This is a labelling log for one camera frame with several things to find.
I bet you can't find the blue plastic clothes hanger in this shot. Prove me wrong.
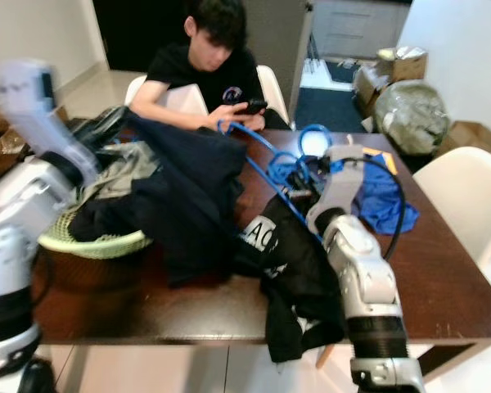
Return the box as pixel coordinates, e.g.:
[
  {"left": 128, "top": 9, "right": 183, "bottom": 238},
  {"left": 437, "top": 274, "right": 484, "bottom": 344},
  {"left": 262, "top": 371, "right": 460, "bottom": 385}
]
[{"left": 217, "top": 120, "right": 336, "bottom": 246}]

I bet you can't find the black smartphone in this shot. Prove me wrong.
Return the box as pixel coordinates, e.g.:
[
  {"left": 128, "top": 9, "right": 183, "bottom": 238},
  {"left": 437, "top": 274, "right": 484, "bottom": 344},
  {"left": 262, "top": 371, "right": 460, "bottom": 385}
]
[{"left": 233, "top": 99, "right": 269, "bottom": 115}]

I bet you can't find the black shirt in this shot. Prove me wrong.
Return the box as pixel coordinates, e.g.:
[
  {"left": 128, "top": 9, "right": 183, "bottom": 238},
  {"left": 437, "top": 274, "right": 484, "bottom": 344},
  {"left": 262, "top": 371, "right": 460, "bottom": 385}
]
[{"left": 70, "top": 115, "right": 349, "bottom": 365}]

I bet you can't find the person's left hand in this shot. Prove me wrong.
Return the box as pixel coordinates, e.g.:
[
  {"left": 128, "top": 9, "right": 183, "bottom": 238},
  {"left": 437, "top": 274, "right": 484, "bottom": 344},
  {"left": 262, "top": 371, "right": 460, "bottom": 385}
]
[{"left": 241, "top": 108, "right": 271, "bottom": 129}]

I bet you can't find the person's right hand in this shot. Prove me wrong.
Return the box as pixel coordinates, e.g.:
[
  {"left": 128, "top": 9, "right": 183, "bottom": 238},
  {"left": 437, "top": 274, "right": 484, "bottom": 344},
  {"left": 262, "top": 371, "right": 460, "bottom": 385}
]
[{"left": 214, "top": 108, "right": 245, "bottom": 132}]

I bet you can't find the blue cloth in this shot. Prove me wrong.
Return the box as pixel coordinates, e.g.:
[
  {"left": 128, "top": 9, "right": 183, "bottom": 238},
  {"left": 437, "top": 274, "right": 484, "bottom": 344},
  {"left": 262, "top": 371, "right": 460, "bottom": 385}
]
[{"left": 348, "top": 154, "right": 402, "bottom": 236}]

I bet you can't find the yellow flat packet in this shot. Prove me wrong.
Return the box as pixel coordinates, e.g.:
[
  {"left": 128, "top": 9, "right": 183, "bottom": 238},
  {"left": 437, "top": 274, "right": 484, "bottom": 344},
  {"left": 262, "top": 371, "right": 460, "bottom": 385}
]
[{"left": 360, "top": 146, "right": 399, "bottom": 175}]

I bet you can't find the person in black t-shirt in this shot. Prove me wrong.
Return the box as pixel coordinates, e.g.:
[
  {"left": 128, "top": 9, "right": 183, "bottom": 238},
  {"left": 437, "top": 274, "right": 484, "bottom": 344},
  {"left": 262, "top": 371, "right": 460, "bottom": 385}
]
[{"left": 127, "top": 0, "right": 287, "bottom": 132}]

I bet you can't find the brown cardboard box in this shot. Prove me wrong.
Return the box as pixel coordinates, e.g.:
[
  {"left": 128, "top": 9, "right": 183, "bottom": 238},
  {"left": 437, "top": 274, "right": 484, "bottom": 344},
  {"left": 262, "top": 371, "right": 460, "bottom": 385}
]
[
  {"left": 375, "top": 45, "right": 429, "bottom": 83},
  {"left": 352, "top": 64, "right": 385, "bottom": 120}
]

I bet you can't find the light green laundry basket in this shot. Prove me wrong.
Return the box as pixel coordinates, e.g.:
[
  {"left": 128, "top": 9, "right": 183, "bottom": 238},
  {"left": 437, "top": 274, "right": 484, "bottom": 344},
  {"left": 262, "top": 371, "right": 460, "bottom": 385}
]
[{"left": 37, "top": 205, "right": 152, "bottom": 260}]

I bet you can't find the crumpled grey plastic bag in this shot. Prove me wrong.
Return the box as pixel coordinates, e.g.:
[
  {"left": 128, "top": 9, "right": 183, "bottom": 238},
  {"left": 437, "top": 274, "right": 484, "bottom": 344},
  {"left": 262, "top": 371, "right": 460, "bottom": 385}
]
[{"left": 375, "top": 80, "right": 453, "bottom": 156}]

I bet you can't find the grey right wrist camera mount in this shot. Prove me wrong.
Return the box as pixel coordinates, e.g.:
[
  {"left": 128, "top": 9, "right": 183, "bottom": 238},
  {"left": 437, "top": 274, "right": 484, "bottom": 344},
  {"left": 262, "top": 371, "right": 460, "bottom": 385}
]
[{"left": 307, "top": 143, "right": 365, "bottom": 234}]

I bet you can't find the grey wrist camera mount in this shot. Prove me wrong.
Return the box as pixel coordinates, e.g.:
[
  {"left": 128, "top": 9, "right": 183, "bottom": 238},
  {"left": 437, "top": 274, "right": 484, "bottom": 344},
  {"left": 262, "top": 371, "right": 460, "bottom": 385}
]
[
  {"left": 307, "top": 143, "right": 365, "bottom": 234},
  {"left": 0, "top": 59, "right": 99, "bottom": 185}
]

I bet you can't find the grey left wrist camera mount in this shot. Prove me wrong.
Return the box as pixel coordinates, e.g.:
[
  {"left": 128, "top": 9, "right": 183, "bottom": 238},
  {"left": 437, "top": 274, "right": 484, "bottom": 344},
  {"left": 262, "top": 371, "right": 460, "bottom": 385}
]
[{"left": 0, "top": 59, "right": 99, "bottom": 185}]

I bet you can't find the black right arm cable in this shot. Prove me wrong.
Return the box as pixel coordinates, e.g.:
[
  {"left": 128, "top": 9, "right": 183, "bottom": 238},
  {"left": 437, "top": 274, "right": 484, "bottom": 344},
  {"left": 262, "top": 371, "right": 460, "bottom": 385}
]
[{"left": 364, "top": 151, "right": 408, "bottom": 261}]

